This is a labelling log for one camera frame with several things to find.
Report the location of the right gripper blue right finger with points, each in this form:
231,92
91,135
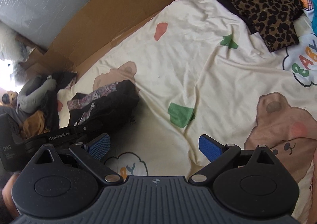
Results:
210,148

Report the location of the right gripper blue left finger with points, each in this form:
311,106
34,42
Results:
99,146

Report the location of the black shorts with bear pattern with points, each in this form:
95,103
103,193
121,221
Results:
111,105

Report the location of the person's left hand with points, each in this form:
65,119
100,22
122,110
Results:
7,196

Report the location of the brown crumpled garment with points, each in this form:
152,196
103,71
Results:
34,125

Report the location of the grey neck pillow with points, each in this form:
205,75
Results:
33,92

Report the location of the small bear plush toy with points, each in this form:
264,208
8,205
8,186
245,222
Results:
10,99

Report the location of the black garment under neck pillow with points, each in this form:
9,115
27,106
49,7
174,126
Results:
50,105

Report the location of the cream bear print bedsheet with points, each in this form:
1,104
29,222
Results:
198,71

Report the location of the white plastic bag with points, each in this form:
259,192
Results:
13,52

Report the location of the flattened brown cardboard box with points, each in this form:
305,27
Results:
97,24

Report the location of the leopard print folded garment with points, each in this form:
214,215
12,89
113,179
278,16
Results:
272,19

